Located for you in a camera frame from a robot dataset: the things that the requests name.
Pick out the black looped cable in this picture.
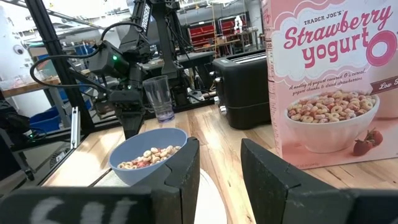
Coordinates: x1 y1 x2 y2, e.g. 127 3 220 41
30 21 144 91

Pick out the black aluminium frame rail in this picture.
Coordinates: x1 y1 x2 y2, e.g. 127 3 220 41
24 0 215 138

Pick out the clear plastic cup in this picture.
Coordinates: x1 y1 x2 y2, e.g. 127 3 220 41
142 75 176 124

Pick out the blue storage bin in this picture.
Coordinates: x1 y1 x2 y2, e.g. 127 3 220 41
29 105 62 133

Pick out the background work table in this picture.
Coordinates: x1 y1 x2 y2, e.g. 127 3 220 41
192 27 261 57

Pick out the cereal rings heap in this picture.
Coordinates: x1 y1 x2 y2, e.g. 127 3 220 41
117 145 182 170

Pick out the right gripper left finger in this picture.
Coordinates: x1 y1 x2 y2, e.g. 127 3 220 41
133 137 201 224

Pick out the black four-slot toaster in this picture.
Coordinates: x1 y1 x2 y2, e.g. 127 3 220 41
212 49 272 131

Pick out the wooden workbench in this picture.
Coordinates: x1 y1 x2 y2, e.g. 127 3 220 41
0 76 62 99

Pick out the blue bowl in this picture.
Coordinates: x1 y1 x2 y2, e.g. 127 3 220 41
108 128 189 187

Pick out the pink strawberry yogurt cereal box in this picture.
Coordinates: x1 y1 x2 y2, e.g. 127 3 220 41
261 0 398 170

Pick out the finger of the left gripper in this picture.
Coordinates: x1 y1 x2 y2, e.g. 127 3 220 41
116 111 132 140
130 110 146 139

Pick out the white round woven placemat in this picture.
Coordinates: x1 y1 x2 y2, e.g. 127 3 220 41
94 169 228 224

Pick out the red storage bin rack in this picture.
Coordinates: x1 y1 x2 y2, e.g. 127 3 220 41
189 20 215 47
220 17 246 37

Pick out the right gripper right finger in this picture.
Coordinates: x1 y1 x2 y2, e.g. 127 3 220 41
241 139 346 224

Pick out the silver metal bracket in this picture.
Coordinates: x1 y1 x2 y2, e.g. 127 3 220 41
70 106 81 149

